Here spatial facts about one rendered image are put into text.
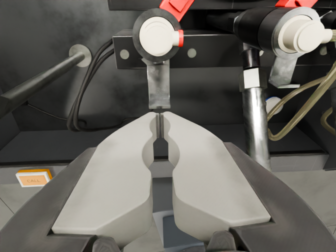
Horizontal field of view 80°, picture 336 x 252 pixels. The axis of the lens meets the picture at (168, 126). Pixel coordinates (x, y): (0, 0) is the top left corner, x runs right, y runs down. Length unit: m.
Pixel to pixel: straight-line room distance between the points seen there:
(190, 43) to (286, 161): 0.29
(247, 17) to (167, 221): 0.64
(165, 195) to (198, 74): 0.47
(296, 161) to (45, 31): 0.51
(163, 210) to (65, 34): 0.56
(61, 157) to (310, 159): 0.46
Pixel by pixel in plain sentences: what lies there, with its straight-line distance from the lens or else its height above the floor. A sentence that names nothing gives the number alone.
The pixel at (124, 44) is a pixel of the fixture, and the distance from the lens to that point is 0.25.
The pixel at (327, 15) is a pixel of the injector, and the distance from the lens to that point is 0.25.
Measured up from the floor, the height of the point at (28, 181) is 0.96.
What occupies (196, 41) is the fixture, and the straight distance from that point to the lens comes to 0.25.
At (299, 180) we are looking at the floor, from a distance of 2.17.
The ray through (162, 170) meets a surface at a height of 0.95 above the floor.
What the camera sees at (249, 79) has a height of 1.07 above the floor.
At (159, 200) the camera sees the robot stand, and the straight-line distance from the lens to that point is 0.74.
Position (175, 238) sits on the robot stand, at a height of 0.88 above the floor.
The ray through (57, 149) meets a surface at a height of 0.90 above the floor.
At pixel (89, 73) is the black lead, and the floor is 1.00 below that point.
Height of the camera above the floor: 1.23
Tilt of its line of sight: 60 degrees down
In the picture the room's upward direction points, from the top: 174 degrees clockwise
